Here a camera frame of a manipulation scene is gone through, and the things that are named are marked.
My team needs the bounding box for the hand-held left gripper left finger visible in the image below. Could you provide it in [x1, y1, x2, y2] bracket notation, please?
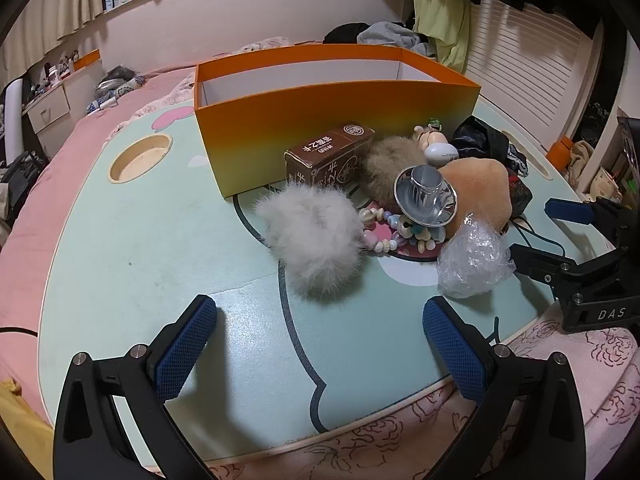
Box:
[52, 294, 218, 480]

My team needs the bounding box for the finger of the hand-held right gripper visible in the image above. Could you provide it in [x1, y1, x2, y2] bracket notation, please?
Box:
[510, 244, 583, 291]
[545, 197, 626, 241]

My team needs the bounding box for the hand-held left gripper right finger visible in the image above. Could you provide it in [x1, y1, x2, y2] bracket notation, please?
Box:
[422, 296, 586, 480]

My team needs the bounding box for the clear plastic bag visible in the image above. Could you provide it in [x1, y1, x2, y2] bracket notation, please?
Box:
[437, 212, 517, 298]

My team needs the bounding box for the orange plush toy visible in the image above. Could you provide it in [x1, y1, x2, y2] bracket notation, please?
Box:
[440, 159, 515, 241]

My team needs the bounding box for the black fabric pouch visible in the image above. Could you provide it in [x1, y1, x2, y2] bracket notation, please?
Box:
[452, 116, 508, 161]

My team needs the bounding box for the white egg-shaped toy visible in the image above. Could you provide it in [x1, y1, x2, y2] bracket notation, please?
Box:
[426, 142, 460, 165]

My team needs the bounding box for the pastel bead bracelet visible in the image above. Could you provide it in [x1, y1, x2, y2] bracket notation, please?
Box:
[359, 205, 448, 256]

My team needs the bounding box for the small beige doll figure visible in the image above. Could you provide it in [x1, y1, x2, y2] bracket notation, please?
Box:
[414, 119, 448, 148]

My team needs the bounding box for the grey-white fur pompom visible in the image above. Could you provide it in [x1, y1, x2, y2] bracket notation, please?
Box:
[250, 181, 368, 301]

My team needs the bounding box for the brown fur pompom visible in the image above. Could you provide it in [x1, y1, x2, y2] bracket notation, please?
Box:
[360, 136, 426, 211]

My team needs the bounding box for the brown carton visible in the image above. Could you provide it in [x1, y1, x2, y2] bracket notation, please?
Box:
[285, 123, 376, 191]

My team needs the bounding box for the orange cardboard box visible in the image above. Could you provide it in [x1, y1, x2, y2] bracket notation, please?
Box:
[194, 43, 482, 198]

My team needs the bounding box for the white floral mug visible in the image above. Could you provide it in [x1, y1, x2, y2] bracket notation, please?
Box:
[590, 166, 623, 203]

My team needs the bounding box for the cream cloth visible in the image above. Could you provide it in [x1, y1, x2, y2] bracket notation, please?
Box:
[570, 140, 603, 191]

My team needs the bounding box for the orange bin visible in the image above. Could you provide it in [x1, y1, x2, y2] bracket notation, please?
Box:
[547, 135, 576, 166]

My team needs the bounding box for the mint printed lap table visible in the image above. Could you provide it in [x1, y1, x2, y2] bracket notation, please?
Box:
[37, 87, 621, 461]

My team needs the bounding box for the white louvered door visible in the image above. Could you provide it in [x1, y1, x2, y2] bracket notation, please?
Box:
[462, 0, 606, 131]

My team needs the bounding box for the yellow cloth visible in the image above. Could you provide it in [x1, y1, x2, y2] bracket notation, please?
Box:
[0, 377, 56, 480]

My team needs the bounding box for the pink bed sheet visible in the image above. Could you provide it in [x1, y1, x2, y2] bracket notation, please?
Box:
[0, 62, 201, 436]

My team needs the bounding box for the yellow-green hanging cloth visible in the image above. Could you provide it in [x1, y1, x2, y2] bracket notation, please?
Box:
[412, 0, 471, 73]

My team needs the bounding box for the black bag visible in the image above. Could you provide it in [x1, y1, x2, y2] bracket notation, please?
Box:
[0, 150, 51, 196]

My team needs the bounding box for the grey hoodie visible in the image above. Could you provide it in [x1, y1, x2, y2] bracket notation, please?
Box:
[357, 21, 438, 58]

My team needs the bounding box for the beige rabbit print blanket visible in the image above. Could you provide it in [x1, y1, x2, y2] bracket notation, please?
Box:
[127, 36, 301, 121]

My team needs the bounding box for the blue white patterned cloth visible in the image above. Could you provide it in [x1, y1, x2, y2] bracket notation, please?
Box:
[87, 66, 148, 111]

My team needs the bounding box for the white nightstand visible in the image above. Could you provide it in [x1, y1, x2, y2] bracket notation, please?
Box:
[25, 67, 103, 136]

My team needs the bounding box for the black garment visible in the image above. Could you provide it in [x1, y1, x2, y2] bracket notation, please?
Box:
[322, 22, 381, 45]

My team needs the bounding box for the white rolled tube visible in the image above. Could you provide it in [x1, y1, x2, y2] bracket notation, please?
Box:
[0, 77, 25, 166]

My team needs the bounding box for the small orange box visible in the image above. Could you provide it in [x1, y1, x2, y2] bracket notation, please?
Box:
[72, 50, 102, 72]

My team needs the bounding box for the beige curtain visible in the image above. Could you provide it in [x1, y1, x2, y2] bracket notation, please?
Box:
[0, 0, 108, 61]

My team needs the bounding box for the black cable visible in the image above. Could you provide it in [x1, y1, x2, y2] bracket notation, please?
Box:
[510, 215, 566, 256]

